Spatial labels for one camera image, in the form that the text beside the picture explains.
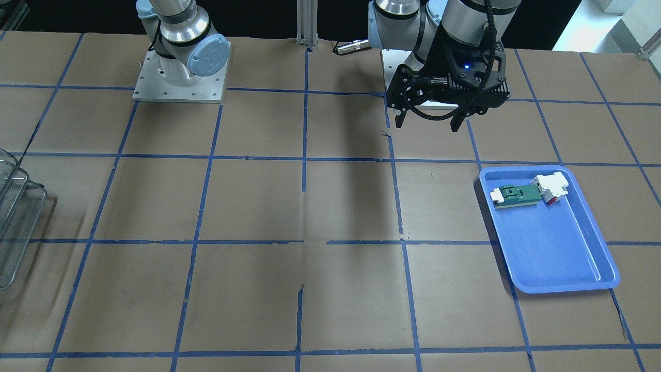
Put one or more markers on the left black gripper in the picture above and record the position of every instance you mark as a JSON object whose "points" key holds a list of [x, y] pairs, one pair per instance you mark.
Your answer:
{"points": [[437, 63]]}

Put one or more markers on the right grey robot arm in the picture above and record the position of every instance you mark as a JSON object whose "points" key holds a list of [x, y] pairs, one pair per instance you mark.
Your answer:
{"points": [[184, 40]]}

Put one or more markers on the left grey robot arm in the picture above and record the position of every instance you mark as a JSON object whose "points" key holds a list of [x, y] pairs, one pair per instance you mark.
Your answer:
{"points": [[418, 26]]}

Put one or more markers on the green terminal block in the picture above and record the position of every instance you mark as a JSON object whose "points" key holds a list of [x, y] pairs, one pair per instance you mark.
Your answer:
{"points": [[510, 195]]}

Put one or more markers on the white circuit breaker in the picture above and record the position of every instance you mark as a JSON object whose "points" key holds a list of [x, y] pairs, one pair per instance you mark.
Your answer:
{"points": [[552, 188]]}

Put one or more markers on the blue plastic tray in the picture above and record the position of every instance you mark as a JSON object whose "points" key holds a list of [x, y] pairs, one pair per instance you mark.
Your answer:
{"points": [[549, 248]]}

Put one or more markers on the aluminium frame post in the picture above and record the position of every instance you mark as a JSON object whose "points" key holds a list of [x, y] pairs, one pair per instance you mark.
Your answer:
{"points": [[307, 17]]}

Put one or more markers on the metal wire mesh shelf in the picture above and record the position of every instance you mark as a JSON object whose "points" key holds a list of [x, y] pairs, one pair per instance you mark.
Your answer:
{"points": [[22, 202]]}

